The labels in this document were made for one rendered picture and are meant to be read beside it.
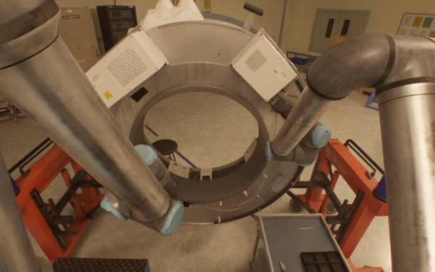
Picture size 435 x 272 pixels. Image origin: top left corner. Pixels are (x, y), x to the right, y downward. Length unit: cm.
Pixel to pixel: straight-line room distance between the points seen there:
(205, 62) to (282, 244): 116
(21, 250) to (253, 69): 92
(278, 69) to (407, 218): 73
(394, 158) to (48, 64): 58
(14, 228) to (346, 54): 69
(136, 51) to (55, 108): 72
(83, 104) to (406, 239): 58
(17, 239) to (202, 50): 93
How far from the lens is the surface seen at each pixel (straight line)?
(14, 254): 51
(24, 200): 175
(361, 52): 54
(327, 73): 55
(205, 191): 159
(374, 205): 164
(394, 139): 55
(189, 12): 116
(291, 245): 154
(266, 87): 104
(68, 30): 553
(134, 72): 101
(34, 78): 29
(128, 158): 39
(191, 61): 111
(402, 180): 54
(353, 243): 200
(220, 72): 112
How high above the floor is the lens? 189
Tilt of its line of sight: 30 degrees down
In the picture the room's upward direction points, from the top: 2 degrees clockwise
